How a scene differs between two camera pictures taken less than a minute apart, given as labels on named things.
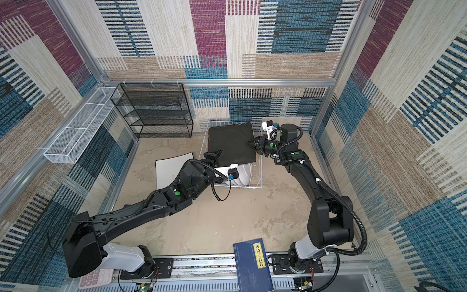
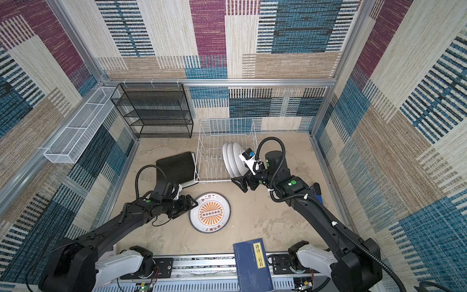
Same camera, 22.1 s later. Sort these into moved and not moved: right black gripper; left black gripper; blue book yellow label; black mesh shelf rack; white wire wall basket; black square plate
Moved: right black gripper; black square plate; left black gripper
Not moved: blue book yellow label; black mesh shelf rack; white wire wall basket
